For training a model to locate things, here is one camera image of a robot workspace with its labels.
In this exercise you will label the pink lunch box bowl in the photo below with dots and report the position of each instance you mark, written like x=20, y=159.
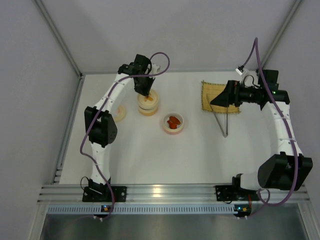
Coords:
x=166, y=127

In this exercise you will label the slotted cable duct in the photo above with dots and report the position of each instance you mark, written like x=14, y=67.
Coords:
x=142, y=209

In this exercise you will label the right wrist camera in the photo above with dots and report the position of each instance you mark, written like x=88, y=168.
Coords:
x=240, y=70

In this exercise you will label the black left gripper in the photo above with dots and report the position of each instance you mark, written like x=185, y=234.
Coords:
x=143, y=86

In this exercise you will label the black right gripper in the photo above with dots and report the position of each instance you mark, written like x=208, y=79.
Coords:
x=231, y=93

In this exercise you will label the woven bamboo tray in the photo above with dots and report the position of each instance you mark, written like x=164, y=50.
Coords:
x=208, y=92

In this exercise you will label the aluminium mounting rail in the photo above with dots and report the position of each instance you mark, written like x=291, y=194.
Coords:
x=137, y=193

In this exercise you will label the red chicken drumstick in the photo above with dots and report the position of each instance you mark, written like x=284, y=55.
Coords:
x=172, y=125

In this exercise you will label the cream lid pink valve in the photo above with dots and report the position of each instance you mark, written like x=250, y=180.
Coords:
x=120, y=113

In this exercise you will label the cream lunch box lid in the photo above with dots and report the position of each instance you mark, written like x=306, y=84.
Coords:
x=149, y=102

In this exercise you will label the steel food tongs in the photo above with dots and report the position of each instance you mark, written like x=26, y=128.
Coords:
x=224, y=131

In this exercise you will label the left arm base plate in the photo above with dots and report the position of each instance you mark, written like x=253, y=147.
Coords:
x=95, y=195

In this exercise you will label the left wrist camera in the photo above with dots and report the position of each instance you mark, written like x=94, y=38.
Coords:
x=155, y=69

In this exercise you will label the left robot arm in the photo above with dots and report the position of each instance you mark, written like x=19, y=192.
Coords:
x=100, y=126

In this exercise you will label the orange fried chicken wing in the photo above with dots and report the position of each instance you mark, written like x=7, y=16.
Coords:
x=174, y=120

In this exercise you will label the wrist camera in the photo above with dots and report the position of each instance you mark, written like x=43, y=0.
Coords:
x=155, y=69
x=240, y=70

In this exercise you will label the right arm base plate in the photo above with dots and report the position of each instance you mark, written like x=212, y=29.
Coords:
x=229, y=193

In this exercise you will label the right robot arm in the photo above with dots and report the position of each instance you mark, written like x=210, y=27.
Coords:
x=287, y=168

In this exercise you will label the orange lunch box bowl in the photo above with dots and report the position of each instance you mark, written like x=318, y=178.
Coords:
x=148, y=110

